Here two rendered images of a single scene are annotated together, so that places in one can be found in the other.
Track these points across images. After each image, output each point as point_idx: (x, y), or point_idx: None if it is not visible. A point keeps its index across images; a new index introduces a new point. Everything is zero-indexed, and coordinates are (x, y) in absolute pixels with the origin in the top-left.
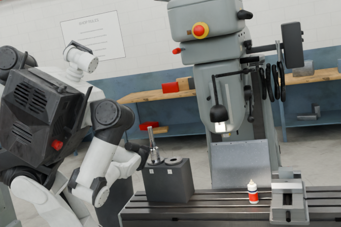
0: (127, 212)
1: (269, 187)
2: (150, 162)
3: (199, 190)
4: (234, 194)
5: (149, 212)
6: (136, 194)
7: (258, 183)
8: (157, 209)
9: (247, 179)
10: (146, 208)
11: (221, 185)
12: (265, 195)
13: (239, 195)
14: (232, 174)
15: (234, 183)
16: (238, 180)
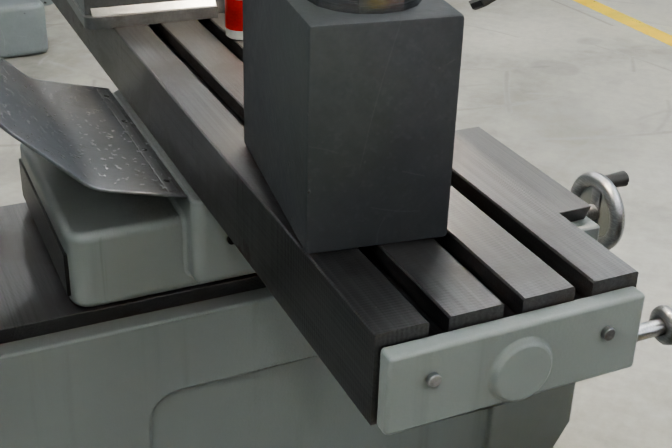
0: (602, 248)
1: (119, 30)
2: None
3: (226, 138)
4: (214, 68)
5: (518, 189)
6: (418, 315)
7: (29, 91)
8: (478, 179)
9: (21, 94)
10: (506, 210)
11: (69, 159)
12: (187, 28)
13: (215, 59)
14: (9, 103)
15: (49, 130)
16: (33, 112)
